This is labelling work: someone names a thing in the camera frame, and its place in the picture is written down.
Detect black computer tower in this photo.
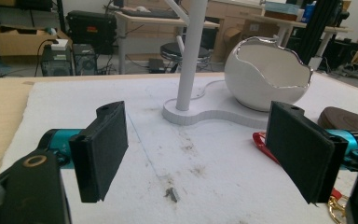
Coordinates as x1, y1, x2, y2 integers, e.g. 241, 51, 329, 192
73, 43, 99, 77
40, 43, 75, 77

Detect white egg-shaped ceramic bowl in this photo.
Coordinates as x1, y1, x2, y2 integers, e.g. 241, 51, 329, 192
223, 36, 314, 112

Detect blue bottle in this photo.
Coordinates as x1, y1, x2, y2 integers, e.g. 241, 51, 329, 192
301, 1, 317, 24

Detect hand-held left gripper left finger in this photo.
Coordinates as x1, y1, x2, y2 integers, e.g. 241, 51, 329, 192
68, 101, 129, 203

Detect light wooden cabinet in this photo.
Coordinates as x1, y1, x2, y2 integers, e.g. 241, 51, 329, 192
204, 0, 290, 63

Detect open cardboard box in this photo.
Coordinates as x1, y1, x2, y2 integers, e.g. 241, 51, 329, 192
0, 24, 73, 59

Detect black keyboard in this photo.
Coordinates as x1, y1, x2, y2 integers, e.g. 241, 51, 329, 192
120, 7, 181, 20

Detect red strap keychain gold clasp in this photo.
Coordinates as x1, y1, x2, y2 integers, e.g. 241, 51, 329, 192
252, 131, 351, 224

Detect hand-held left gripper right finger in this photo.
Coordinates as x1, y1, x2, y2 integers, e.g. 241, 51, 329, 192
265, 101, 349, 204

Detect wooden desk with white frame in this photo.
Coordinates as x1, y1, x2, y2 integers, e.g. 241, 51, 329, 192
245, 14, 354, 71

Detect black round stool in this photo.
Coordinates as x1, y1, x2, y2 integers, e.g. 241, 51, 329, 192
159, 41, 213, 73

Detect small white box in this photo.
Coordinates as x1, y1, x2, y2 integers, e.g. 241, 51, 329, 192
50, 38, 70, 51

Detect black cable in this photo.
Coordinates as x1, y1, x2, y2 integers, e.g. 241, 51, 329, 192
34, 38, 60, 77

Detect light wooden desk white legs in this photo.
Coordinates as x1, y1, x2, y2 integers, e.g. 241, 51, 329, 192
115, 10, 220, 76

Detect black metal stand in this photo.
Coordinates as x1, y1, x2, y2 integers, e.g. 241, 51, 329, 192
296, 0, 342, 65

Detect white felt mat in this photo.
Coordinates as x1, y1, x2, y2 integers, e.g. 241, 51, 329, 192
0, 73, 358, 224

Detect black metal shelf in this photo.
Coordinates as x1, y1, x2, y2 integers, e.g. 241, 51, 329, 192
0, 0, 67, 34

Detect brown round disc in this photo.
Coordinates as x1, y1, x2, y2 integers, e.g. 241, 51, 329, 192
317, 106, 358, 148

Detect black equipment case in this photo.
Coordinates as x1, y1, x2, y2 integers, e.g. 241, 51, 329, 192
65, 9, 117, 54

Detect white stand with pole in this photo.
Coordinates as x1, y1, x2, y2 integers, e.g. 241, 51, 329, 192
162, 0, 269, 130

